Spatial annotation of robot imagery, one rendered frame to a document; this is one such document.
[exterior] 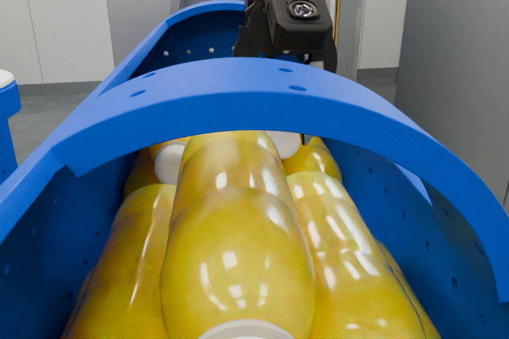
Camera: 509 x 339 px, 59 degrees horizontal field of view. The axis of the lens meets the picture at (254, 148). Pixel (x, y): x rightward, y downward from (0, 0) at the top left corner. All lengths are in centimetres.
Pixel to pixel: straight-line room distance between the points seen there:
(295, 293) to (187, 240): 5
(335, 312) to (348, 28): 106
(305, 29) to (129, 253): 21
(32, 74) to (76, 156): 492
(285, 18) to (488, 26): 204
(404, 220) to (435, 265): 6
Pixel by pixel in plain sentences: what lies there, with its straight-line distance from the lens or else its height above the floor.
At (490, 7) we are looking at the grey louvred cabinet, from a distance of 236.
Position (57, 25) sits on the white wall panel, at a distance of 495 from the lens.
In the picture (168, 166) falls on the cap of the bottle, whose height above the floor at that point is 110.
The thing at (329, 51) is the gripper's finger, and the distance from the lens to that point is 44.
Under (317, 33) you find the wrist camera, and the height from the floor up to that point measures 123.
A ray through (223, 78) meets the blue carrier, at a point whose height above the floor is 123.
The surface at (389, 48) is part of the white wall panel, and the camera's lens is 554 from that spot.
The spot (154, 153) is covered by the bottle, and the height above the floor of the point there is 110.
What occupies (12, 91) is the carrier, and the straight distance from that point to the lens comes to 116.
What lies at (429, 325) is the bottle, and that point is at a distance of 30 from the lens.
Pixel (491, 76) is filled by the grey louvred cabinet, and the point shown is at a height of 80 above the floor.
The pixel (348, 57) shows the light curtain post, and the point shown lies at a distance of 124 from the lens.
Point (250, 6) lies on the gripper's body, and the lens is 43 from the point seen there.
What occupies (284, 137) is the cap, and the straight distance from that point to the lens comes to 46.
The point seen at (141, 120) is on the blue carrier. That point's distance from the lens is 17.
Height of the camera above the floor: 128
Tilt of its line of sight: 22 degrees down
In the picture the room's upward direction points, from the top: straight up
